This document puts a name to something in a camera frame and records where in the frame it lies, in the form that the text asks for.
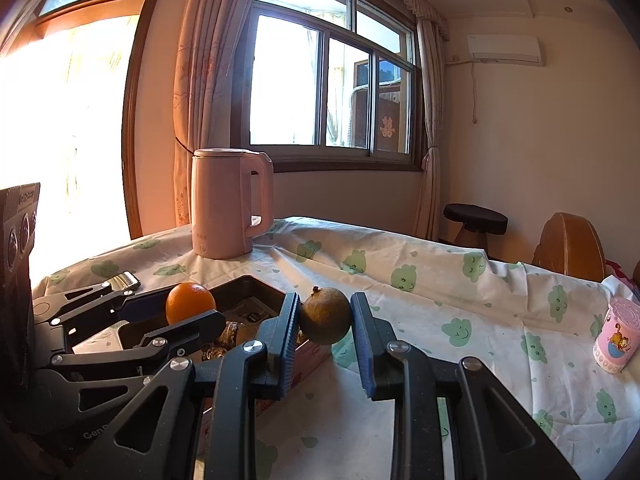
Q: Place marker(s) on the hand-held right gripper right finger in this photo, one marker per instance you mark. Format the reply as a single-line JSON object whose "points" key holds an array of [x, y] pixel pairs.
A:
{"points": [[362, 345]]}

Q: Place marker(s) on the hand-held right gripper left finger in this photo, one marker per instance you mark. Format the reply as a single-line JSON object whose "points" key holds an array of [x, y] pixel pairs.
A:
{"points": [[290, 345]]}

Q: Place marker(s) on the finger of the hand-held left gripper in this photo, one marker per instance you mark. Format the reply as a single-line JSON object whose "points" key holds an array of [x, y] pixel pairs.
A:
{"points": [[195, 325], [145, 301]]}

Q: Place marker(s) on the small smooth orange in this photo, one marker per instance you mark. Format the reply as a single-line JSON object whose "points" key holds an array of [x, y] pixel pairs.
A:
{"points": [[187, 302]]}

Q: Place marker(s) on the dark water chestnut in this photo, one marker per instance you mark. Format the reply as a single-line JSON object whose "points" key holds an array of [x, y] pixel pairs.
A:
{"points": [[212, 354]]}

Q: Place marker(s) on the brown longan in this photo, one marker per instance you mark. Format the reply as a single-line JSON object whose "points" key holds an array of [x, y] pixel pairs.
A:
{"points": [[325, 317]]}

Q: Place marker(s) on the pink tin box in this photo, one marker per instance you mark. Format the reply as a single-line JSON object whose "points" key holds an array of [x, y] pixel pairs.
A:
{"points": [[235, 292]]}

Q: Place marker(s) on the smartphone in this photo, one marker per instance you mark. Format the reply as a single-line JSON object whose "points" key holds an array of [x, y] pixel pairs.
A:
{"points": [[125, 280]]}

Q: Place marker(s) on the printed paper leaflet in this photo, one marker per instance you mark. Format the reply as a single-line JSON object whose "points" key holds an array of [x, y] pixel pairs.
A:
{"points": [[252, 312]]}

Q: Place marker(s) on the white green-print tablecloth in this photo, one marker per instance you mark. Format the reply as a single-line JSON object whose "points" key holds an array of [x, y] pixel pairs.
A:
{"points": [[425, 320]]}

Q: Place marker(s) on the pink electric kettle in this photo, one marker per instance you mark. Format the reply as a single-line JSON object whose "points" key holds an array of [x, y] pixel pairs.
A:
{"points": [[220, 210]]}

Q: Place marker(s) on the black round stool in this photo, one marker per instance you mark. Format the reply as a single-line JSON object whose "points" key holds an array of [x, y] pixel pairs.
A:
{"points": [[475, 217]]}

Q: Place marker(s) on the narrow beige curtain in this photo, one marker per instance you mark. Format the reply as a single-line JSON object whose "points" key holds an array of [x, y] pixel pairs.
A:
{"points": [[431, 135]]}

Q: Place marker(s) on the brown leather armchair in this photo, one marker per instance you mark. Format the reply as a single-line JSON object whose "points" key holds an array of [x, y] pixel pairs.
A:
{"points": [[567, 247]]}

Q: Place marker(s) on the wide beige curtain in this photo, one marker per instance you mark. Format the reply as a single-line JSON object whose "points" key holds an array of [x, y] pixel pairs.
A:
{"points": [[210, 60]]}

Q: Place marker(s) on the pink cartoon cup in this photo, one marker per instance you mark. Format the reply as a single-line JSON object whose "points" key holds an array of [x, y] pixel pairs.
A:
{"points": [[617, 335]]}

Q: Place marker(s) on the sliding window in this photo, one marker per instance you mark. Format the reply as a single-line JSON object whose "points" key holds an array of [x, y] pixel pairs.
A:
{"points": [[300, 85]]}

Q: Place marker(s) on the red cloth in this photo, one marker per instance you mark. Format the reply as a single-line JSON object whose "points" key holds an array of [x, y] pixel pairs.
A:
{"points": [[622, 272]]}

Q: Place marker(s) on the white air conditioner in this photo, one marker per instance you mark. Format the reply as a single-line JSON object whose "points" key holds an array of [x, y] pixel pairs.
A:
{"points": [[505, 50]]}

